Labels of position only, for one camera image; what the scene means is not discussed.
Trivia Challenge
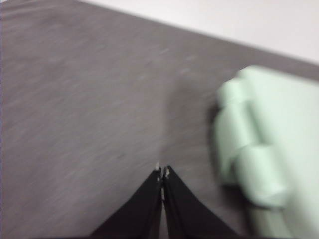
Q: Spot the green griddle lid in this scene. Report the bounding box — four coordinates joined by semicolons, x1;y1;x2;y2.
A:
236;65;319;239

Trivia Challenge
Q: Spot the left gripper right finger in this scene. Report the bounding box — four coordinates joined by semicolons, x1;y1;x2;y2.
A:
163;165;240;239

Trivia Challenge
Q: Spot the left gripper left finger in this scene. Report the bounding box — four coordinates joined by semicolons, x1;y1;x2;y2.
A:
89;169;164;239

